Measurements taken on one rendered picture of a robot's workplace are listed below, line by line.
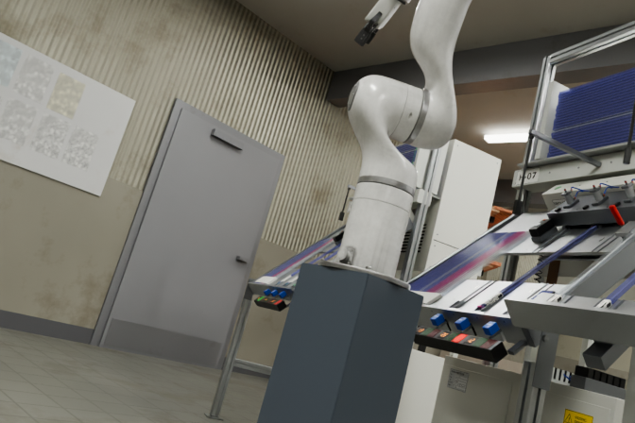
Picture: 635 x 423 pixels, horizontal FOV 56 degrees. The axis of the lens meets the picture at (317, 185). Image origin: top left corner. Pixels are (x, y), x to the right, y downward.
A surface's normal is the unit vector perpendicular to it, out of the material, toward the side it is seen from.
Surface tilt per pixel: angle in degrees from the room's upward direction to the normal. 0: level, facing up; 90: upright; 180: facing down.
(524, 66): 90
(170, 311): 90
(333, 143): 90
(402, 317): 90
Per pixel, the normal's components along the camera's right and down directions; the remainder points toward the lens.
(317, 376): -0.67, -0.35
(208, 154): 0.69, 0.02
